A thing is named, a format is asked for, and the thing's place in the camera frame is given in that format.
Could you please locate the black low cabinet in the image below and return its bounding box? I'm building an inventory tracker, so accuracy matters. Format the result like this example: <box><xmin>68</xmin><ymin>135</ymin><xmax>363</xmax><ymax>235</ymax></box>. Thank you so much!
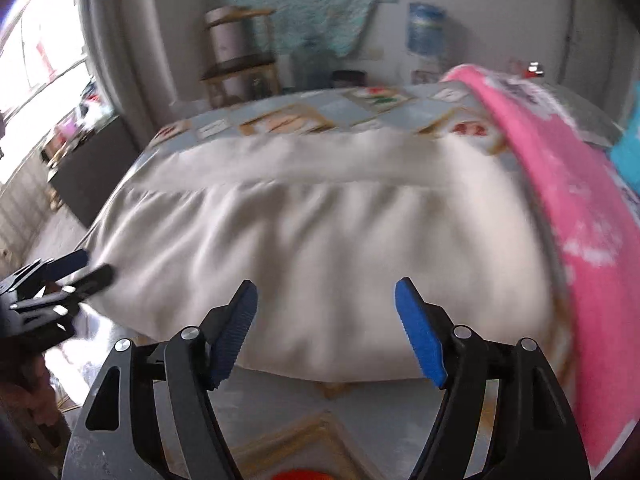
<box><xmin>47</xmin><ymin>115</ymin><xmax>143</xmax><ymax>228</ymax></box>

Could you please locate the white water dispenser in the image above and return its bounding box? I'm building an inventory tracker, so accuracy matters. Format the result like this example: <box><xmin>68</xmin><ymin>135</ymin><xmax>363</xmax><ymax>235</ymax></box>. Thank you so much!
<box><xmin>412</xmin><ymin>57</ymin><xmax>446</xmax><ymax>86</ymax></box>

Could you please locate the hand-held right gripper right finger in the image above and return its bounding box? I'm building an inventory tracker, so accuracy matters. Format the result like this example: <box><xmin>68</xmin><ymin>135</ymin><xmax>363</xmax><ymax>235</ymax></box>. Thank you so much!
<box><xmin>395</xmin><ymin>277</ymin><xmax>592</xmax><ymax>480</ymax></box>

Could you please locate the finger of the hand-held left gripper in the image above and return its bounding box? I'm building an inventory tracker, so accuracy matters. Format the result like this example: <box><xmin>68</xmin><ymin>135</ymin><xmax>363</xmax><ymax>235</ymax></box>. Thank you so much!
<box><xmin>27</xmin><ymin>249</ymin><xmax>90</xmax><ymax>281</ymax></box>
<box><xmin>55</xmin><ymin>265</ymin><xmax>116</xmax><ymax>306</ymax></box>

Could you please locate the pink floral blanket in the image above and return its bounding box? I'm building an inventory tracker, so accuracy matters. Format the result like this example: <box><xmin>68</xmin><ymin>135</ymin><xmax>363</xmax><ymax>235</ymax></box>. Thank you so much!
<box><xmin>440</xmin><ymin>64</ymin><xmax>640</xmax><ymax>476</ymax></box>

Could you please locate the wooden chair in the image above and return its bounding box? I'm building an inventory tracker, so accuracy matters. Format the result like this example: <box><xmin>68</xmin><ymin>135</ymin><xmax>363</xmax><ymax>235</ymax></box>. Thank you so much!
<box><xmin>200</xmin><ymin>6</ymin><xmax>281</xmax><ymax>108</ymax></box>

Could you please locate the blue water jug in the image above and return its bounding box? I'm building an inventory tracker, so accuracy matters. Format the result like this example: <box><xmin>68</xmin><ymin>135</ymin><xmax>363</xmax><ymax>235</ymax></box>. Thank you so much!
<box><xmin>406</xmin><ymin>2</ymin><xmax>448</xmax><ymax>58</ymax></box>

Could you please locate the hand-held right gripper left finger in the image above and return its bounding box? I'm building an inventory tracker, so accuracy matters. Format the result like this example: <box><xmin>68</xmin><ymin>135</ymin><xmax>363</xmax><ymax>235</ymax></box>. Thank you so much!
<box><xmin>62</xmin><ymin>280</ymin><xmax>259</xmax><ymax>480</ymax></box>

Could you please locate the fruit print tablecloth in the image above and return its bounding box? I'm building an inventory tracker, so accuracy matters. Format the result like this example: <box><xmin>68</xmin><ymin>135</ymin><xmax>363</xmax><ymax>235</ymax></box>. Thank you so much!
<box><xmin>50</xmin><ymin>82</ymin><xmax>576</xmax><ymax>480</ymax></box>

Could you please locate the teal floral hanging cloth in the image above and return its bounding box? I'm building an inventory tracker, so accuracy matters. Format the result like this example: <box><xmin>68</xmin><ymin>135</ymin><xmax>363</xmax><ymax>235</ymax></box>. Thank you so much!
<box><xmin>207</xmin><ymin>0</ymin><xmax>401</xmax><ymax>58</ymax></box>

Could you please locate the grey curtain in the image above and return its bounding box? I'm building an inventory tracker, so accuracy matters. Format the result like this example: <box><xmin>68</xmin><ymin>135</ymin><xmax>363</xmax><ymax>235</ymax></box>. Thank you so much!
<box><xmin>80</xmin><ymin>0</ymin><xmax>176</xmax><ymax>126</ymax></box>

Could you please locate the cream zip jacket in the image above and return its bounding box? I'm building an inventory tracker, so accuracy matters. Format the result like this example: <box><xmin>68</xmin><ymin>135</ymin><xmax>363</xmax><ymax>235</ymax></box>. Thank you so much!
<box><xmin>87</xmin><ymin>127</ymin><xmax>558</xmax><ymax>383</ymax></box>

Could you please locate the blue printed pillow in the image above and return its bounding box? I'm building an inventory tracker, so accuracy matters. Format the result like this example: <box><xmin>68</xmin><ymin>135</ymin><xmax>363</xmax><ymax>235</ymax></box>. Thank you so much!
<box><xmin>610</xmin><ymin>110</ymin><xmax>640</xmax><ymax>186</ymax></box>

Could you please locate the beige cylindrical container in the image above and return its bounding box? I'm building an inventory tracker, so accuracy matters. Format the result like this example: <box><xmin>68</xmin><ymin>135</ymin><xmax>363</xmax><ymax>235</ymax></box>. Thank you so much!
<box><xmin>207</xmin><ymin>7</ymin><xmax>241</xmax><ymax>66</ymax></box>

